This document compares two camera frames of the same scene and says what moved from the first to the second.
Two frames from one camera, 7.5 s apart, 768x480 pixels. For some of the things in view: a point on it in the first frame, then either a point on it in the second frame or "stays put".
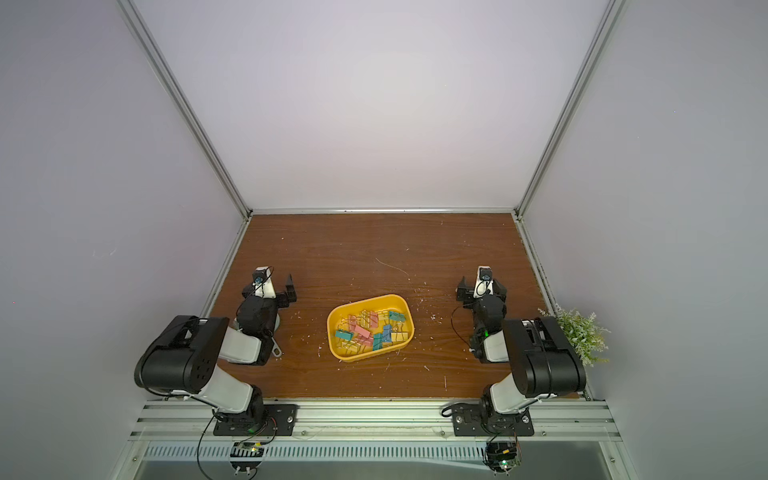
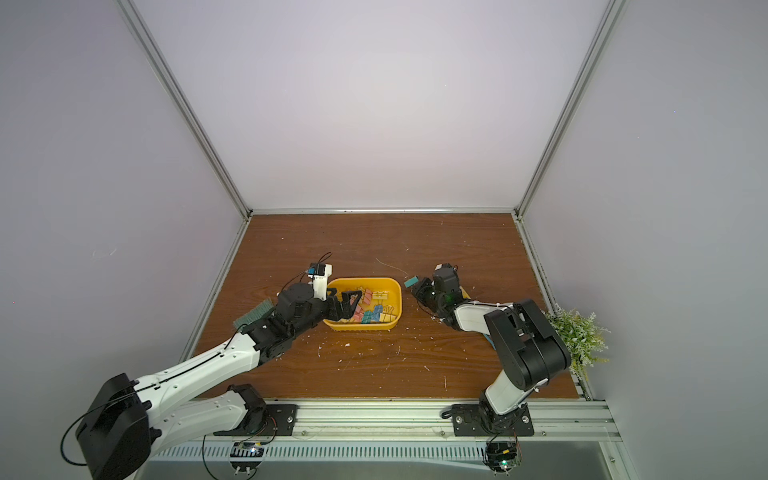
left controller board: x=247 y=456 stays put
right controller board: x=502 y=456 stays put
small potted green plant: x=588 y=336 stays put
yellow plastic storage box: x=370 y=327 → x=380 y=305
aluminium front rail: x=373 y=422 stays put
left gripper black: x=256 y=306 → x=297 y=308
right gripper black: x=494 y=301 → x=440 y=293
